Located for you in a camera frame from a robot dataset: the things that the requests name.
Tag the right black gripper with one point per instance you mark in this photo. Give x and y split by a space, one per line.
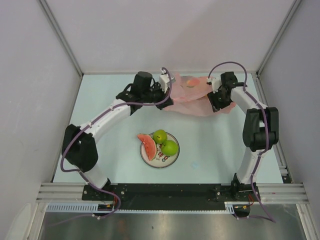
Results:
215 104

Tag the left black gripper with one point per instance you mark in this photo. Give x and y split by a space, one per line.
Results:
163 96

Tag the pink plastic bag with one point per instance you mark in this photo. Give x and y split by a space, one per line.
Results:
193 101

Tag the green fake pear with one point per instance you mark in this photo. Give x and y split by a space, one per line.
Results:
160 136

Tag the red watermelon slice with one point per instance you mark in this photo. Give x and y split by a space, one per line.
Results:
149 145

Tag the green fake guava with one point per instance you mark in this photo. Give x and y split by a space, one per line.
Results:
169 148

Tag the round printed plate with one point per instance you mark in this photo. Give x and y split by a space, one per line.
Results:
161 160

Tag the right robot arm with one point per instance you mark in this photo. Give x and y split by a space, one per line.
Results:
260 129

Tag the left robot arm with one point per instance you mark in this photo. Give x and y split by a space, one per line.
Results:
79 148

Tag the red fake mango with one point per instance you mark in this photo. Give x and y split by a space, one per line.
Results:
191 83

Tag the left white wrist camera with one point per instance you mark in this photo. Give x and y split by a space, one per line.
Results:
165 80

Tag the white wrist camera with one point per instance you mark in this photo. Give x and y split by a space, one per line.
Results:
165 80
213 84

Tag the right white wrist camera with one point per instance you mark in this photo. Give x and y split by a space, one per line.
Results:
213 84

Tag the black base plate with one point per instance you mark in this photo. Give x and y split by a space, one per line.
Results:
217 192

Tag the white slotted cable duct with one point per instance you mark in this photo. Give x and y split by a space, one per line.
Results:
96 208

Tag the aluminium frame rail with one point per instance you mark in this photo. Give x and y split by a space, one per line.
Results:
270 193

